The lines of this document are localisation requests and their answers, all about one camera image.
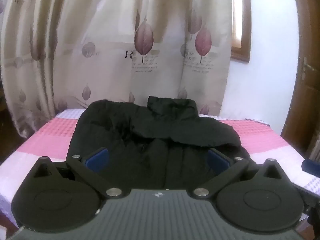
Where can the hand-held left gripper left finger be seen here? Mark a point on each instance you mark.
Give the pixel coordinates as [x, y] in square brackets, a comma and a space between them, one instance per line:
[98, 158]

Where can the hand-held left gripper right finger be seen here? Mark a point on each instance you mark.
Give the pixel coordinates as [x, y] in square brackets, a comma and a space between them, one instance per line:
[218, 160]

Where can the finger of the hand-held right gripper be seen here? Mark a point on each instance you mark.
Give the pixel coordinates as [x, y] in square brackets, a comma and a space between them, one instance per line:
[311, 166]

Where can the black puffer jacket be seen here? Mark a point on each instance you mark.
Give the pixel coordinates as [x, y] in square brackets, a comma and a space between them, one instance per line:
[150, 135]

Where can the pink checked bed sheet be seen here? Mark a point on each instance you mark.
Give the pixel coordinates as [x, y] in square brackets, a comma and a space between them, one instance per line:
[50, 135]

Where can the brown wooden door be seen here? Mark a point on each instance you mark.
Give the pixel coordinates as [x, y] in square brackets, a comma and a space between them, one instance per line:
[305, 105]

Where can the beige leaf-print curtain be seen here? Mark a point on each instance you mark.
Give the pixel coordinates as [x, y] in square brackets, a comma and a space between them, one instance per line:
[100, 42]

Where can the wooden window frame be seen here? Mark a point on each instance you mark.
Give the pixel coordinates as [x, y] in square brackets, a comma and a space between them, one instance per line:
[243, 52]

